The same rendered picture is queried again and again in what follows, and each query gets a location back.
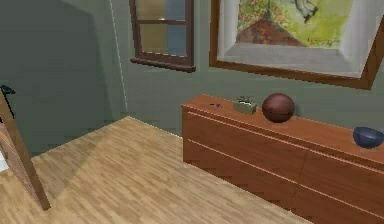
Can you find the brown framed window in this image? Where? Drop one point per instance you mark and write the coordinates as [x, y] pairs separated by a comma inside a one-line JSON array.
[[163, 33]]

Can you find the brown basketball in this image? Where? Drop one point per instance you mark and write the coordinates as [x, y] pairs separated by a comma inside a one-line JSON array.
[[278, 107]]

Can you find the wood framed painting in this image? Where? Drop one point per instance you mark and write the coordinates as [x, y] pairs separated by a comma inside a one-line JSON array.
[[293, 36]]

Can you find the dark blue bowl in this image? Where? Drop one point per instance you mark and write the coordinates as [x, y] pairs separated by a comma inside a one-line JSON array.
[[367, 137]]

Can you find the brown wooden chest of drawers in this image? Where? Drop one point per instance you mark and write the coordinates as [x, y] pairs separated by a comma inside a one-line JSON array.
[[253, 146]]

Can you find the olive green box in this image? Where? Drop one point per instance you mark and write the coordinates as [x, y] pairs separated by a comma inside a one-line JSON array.
[[244, 105]]

